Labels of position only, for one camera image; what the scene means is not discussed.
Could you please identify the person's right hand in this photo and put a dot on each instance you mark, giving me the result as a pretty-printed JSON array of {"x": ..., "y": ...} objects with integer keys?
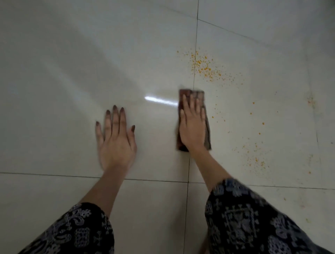
[{"x": 192, "y": 128}]

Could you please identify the person's left hand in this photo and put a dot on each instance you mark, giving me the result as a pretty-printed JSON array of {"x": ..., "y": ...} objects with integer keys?
[{"x": 116, "y": 146}]

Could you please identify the person's right middle finger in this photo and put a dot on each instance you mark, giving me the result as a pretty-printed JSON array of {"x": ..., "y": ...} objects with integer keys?
[{"x": 192, "y": 106}]

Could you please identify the person's left thumb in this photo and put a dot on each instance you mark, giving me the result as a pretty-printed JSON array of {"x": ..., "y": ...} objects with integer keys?
[{"x": 132, "y": 134}]

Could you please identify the person's right little finger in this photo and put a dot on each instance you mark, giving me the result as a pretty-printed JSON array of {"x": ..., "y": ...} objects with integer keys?
[{"x": 203, "y": 116}]

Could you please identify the person's left middle finger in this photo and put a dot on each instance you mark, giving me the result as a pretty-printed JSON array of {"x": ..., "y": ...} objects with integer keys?
[{"x": 115, "y": 119}]

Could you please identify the person's left little finger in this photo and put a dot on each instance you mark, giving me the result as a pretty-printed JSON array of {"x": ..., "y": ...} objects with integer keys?
[{"x": 99, "y": 132}]

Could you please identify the brown cleaning cloth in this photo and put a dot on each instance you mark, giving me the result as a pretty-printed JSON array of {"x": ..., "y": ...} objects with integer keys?
[{"x": 208, "y": 136}]

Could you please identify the person's left forearm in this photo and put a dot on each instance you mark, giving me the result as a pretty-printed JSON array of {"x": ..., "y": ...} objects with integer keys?
[{"x": 110, "y": 184}]

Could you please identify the person's right forearm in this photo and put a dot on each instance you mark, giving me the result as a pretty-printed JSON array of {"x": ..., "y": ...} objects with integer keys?
[{"x": 206, "y": 167}]

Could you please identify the scattered orange powder spill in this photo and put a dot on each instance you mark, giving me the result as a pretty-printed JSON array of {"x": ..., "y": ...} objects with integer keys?
[{"x": 202, "y": 64}]

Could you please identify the dark patterned left sleeve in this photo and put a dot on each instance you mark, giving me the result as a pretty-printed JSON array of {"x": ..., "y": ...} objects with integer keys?
[{"x": 76, "y": 233}]

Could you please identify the dark patterned sleeve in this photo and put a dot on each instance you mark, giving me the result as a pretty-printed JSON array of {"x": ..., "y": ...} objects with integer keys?
[
  {"x": 248, "y": 222},
  {"x": 76, "y": 233}
]

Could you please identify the dark patterned right sleeve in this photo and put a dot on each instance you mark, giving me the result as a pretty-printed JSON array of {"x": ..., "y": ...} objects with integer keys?
[{"x": 248, "y": 222}]

